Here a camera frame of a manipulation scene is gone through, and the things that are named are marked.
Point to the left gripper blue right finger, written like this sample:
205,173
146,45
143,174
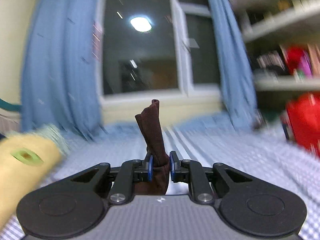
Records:
182,171

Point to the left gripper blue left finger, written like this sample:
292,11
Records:
137,170

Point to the maroon vintage sweatshirt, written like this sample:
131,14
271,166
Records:
150,127

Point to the dark folded clothes on shelf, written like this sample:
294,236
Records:
272,62

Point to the right blue star curtain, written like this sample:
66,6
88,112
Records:
236,76

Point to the blue star curtain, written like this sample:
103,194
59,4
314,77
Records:
58,84
236,76

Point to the yellow avocado print quilt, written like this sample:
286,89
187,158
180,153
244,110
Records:
26,159

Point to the left blue star curtain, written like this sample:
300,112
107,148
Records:
58,84

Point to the white framed window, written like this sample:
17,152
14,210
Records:
158,49

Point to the red shopping bag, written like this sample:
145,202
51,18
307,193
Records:
303,115

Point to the teal trimmed headboard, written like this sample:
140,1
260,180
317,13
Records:
10,117

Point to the pink handbag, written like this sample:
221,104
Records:
305,64

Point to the red cloth on shelf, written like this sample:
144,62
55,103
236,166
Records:
293,56

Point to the white wall shelf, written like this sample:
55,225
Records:
271,24

